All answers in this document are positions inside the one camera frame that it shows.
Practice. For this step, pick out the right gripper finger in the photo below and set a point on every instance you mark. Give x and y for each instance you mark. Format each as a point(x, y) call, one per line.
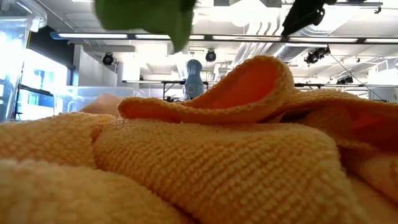
point(303, 14)

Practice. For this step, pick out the green microfiber towel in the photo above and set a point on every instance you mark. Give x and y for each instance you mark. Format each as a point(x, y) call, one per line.
point(149, 15)

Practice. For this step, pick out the orange microfiber towel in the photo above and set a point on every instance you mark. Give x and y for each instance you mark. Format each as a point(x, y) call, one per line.
point(102, 105)
point(217, 161)

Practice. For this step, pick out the black ceiling spotlight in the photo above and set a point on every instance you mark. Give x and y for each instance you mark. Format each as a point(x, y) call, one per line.
point(315, 55)
point(108, 58)
point(211, 55)
point(345, 80)

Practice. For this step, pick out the long ceiling light strip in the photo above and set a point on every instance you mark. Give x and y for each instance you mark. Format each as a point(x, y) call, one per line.
point(242, 38)

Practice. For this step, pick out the blue-capped spray bottle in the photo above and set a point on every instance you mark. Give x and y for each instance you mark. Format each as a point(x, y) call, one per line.
point(194, 81)

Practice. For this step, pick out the clear plastic bin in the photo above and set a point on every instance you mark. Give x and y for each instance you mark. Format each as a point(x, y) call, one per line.
point(71, 99)
point(15, 62)

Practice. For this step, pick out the silver ventilation duct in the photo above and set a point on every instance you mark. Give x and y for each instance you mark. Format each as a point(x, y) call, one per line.
point(292, 51)

